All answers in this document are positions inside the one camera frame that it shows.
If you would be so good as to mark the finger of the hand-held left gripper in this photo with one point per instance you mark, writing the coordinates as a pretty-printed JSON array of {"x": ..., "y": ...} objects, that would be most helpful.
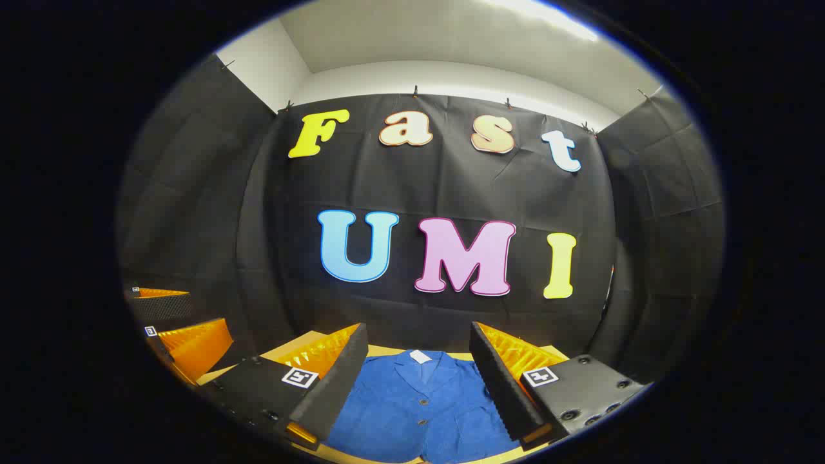
[
  {"x": 193, "y": 348},
  {"x": 161, "y": 308}
]

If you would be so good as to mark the black backdrop cloth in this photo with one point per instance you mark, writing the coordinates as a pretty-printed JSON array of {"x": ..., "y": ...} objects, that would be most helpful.
[{"x": 451, "y": 187}]

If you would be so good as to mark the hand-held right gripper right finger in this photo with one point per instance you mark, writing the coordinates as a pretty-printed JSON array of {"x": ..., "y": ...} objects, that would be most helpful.
[{"x": 503, "y": 393}]

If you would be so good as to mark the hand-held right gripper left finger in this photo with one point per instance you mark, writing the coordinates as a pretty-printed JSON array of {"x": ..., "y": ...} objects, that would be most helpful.
[{"x": 335, "y": 393}]

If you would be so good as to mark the blue jacket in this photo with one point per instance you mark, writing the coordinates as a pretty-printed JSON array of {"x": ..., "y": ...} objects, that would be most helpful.
[{"x": 419, "y": 419}]

